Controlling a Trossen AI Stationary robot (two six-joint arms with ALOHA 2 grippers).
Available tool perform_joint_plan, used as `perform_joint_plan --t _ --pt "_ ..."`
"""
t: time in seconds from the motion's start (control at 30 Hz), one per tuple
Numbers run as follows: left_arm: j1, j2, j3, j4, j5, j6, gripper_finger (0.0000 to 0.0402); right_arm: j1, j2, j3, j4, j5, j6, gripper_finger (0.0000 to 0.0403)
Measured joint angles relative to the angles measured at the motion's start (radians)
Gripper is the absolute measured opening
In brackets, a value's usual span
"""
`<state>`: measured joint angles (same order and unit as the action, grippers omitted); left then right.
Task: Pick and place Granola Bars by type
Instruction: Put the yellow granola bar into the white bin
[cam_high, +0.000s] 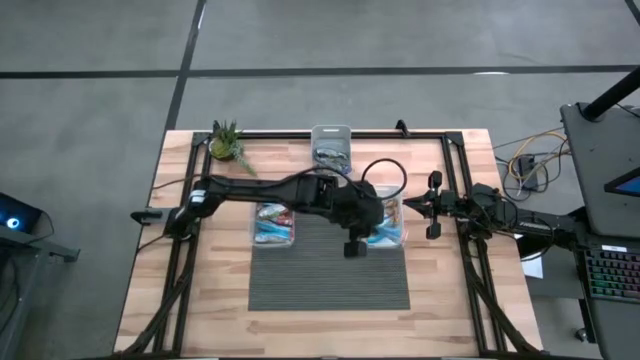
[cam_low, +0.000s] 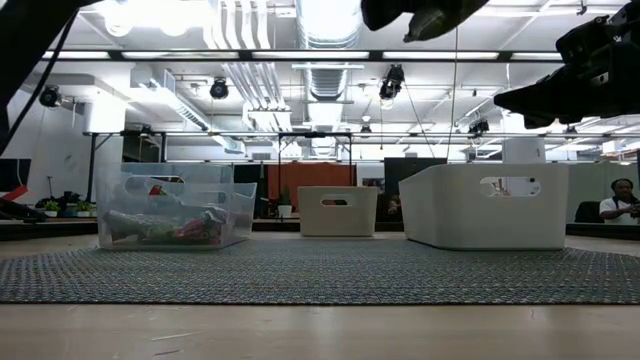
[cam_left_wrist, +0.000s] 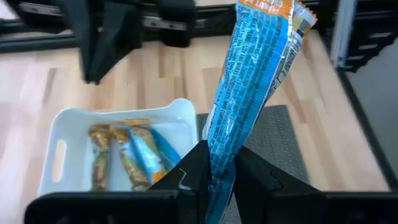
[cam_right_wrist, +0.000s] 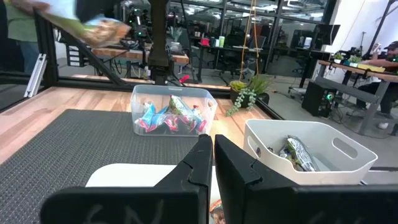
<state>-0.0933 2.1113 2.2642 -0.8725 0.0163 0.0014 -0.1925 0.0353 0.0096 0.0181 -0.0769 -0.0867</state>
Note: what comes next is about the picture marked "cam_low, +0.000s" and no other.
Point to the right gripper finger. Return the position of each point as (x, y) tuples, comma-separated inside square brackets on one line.
[(547, 110), (542, 92)]

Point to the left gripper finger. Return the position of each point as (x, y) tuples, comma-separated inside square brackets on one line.
[(385, 12), (465, 7)]

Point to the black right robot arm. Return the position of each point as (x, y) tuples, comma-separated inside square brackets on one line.
[(631, 95)]

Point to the black background robot arm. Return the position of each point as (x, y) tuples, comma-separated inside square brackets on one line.
[(67, 196)]

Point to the white box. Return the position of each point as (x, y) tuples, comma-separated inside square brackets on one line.
[(523, 150)]

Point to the black hanging spotlight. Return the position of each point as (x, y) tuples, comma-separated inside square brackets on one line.
[(50, 96), (479, 127), (391, 82), (219, 89)]

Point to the pale partition panel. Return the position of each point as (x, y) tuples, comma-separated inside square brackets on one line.
[(585, 185)]

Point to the black office chair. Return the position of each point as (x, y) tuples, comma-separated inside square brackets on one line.
[(587, 212)]

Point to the person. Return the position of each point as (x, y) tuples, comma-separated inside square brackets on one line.
[(620, 205)]

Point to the white ceiling pipes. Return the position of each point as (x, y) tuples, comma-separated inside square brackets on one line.
[(255, 30)]

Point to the black monitor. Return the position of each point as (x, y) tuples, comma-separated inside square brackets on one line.
[(415, 167)]

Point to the white plastic bin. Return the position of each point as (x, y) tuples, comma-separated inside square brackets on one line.
[(450, 220)]

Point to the orange partition panel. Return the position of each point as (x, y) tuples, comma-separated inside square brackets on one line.
[(310, 177)]

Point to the grey plastic bin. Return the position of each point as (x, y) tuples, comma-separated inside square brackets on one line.
[(360, 215)]

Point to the small plant white pot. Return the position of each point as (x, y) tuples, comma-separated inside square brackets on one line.
[(285, 210), (51, 207), (83, 207)]

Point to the clear plastic bin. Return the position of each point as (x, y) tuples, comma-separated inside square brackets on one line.
[(235, 200)]

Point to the dark woven table mat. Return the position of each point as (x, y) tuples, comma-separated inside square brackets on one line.
[(320, 275)]

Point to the red angled strip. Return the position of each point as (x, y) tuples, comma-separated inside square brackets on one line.
[(14, 193)]

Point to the silver ceiling air duct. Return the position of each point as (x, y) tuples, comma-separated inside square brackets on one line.
[(330, 30)]

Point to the black background rig frame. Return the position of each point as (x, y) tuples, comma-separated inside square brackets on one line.
[(315, 134)]

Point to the dark wall screen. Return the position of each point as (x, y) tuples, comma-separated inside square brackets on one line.
[(15, 172)]

